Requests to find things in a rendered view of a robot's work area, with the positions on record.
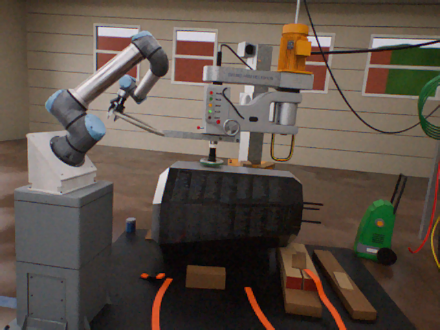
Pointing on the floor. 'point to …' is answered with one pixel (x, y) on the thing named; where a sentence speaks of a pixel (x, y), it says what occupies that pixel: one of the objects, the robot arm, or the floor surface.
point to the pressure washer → (379, 229)
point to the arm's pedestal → (62, 257)
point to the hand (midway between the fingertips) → (111, 118)
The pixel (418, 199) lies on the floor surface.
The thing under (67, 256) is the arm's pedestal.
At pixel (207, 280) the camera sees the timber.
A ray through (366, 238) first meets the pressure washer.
